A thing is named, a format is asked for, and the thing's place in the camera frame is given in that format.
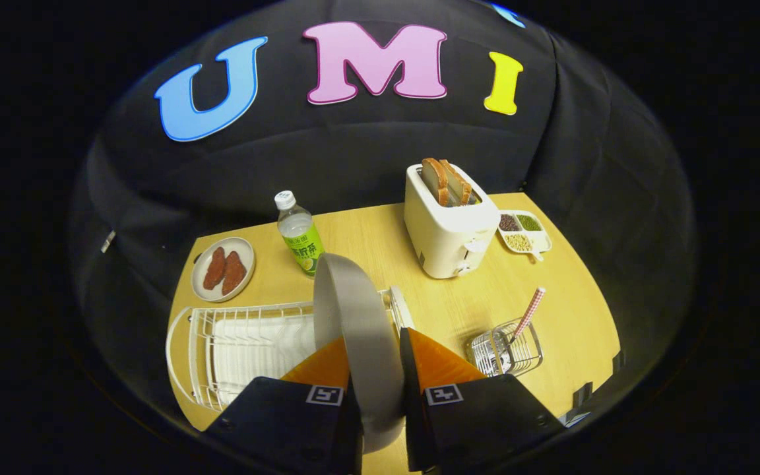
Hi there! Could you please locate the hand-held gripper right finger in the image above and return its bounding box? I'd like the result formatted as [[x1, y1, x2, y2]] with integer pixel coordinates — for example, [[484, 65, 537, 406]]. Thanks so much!
[[398, 327, 565, 472]]

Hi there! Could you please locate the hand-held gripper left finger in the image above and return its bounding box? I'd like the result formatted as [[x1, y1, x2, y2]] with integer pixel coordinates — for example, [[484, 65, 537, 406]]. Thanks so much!
[[199, 336, 362, 475]]

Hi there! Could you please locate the white wire dish rack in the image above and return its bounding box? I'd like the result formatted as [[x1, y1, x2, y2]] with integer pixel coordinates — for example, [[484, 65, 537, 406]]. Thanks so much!
[[166, 285, 415, 413]]

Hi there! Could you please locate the grey round plate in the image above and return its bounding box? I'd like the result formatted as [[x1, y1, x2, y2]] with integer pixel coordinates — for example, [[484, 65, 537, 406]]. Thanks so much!
[[313, 253, 407, 455]]

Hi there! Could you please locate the metal wire basket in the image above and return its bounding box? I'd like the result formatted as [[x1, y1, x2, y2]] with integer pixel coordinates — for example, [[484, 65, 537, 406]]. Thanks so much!
[[466, 319, 544, 378]]

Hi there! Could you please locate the spoon with red checked handle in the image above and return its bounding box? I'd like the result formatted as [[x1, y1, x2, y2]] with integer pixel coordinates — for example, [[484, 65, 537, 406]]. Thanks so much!
[[499, 286, 546, 360]]

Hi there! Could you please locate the small beige plate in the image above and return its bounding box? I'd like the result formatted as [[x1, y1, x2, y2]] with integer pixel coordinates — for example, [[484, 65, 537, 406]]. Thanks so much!
[[191, 237, 256, 303]]

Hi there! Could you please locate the white divided dish with beans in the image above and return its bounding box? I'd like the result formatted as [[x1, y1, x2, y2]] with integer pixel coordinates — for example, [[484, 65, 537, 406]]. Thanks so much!
[[497, 210, 553, 263]]

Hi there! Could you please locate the red meat piece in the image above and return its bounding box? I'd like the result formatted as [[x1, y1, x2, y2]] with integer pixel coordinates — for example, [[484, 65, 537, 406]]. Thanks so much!
[[203, 247, 226, 291], [222, 251, 247, 296]]

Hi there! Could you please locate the white toaster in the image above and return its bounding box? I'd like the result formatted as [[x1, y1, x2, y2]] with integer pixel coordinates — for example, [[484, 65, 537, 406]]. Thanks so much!
[[404, 163, 501, 280]]

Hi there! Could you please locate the green label drink bottle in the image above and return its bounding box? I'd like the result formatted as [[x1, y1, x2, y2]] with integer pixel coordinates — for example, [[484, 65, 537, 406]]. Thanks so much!
[[274, 190, 326, 276]]

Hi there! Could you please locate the black backdrop cloth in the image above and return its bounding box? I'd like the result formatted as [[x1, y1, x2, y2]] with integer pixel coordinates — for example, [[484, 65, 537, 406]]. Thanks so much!
[[67, 0, 697, 436]]

